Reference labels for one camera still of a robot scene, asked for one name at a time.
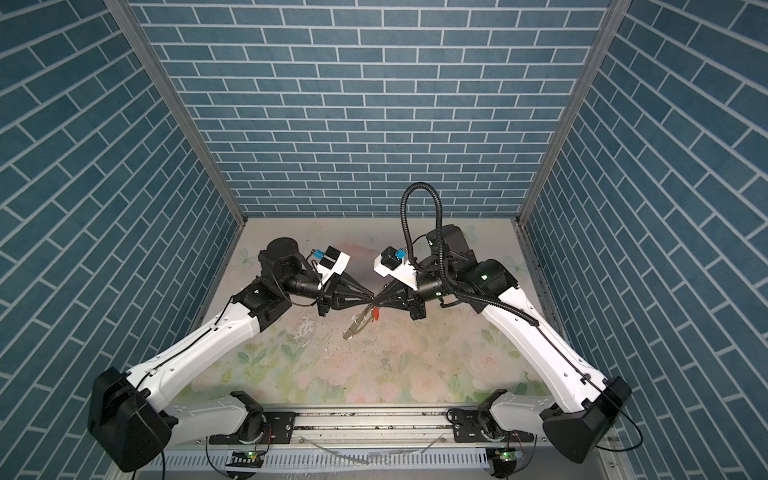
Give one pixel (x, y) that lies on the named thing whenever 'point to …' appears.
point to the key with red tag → (375, 314)
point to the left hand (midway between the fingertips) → (367, 301)
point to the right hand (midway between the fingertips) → (375, 296)
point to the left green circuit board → (245, 459)
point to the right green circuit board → (509, 454)
